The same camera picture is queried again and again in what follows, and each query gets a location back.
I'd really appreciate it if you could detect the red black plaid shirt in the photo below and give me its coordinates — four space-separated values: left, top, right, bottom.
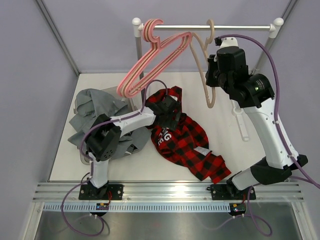
144 85 232 185

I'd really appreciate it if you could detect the beige hanger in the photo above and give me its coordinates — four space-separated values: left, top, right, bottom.
119 19 191 97
188 18 217 109

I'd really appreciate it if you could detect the grey shirt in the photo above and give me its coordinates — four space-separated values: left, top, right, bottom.
67 87 152 161

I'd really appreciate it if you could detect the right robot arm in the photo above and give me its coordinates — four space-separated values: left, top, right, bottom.
205 46 308 199

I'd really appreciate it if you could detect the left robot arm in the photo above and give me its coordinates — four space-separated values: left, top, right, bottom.
80 95 182 200

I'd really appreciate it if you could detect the clear plastic bin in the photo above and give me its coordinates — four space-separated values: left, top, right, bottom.
72 85 146 166

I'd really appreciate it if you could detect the metal clothes rack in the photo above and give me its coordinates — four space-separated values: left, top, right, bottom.
131 16 285 142

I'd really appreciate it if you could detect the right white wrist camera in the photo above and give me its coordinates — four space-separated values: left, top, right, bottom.
214 37 239 49

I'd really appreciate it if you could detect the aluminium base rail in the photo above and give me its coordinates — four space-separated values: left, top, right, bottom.
32 181 304 203

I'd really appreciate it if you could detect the slotted cable duct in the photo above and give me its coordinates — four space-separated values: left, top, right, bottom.
43 202 231 213

